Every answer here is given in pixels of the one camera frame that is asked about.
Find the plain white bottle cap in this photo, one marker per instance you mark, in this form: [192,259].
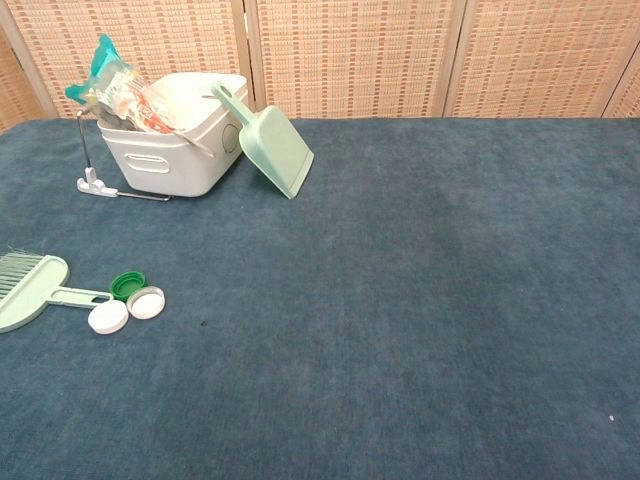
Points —
[107,318]

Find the white jar lid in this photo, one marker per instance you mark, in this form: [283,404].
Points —
[146,304]

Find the green bottle cap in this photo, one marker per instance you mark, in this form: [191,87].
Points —
[120,286]

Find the blue table cover cloth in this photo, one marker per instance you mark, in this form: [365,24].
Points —
[400,300]

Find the mint green dustpan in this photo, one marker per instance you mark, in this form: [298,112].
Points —
[275,150]

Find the white plastic trash bin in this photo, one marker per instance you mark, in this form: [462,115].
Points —
[165,170]

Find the woven bamboo screen panel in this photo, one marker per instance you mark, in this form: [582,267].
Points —
[20,90]
[350,55]
[540,55]
[150,40]
[627,97]

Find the white orange snack wrapper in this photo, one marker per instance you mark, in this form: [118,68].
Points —
[150,107]

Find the teal-edged clear plastic bag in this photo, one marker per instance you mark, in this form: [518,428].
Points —
[102,60]

